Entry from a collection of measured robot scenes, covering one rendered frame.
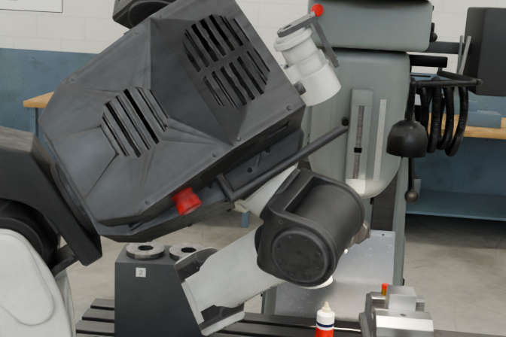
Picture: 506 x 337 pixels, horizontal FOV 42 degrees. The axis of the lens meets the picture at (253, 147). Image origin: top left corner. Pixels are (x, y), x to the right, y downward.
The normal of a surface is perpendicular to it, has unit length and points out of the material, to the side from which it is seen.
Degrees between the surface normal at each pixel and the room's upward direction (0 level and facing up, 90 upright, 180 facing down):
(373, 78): 90
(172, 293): 90
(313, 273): 101
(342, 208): 41
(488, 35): 90
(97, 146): 74
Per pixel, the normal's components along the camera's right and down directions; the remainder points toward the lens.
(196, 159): -0.22, -0.07
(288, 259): -0.42, 0.36
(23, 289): 0.26, 0.22
